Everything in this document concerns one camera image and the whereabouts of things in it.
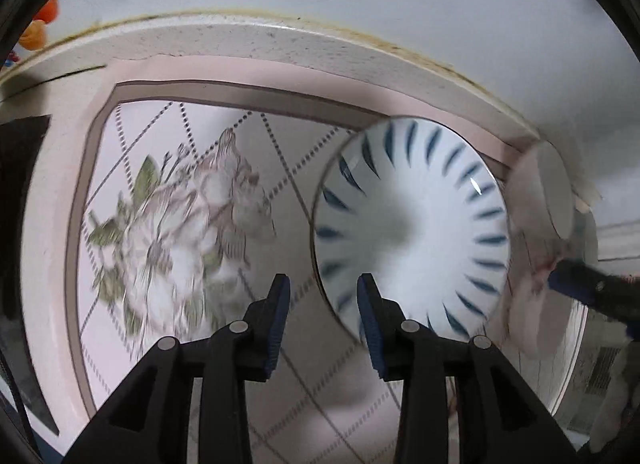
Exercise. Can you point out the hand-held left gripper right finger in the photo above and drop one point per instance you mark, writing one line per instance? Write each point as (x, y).
(370, 329)

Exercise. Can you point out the blue striped white plate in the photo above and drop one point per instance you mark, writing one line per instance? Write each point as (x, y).
(430, 224)

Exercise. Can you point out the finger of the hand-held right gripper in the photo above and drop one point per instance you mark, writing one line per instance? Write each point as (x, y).
(575, 284)

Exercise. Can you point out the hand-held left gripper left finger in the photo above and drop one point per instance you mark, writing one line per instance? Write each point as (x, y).
(280, 324)

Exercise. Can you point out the white bowl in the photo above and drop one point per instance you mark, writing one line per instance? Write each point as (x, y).
(530, 204)

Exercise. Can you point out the large white plate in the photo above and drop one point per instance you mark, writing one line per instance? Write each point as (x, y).
(570, 344)

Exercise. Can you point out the orange fruit wall sticker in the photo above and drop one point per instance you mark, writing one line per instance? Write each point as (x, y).
(42, 19)

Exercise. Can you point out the floral printed tablecloth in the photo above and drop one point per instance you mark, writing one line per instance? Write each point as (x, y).
(200, 204)

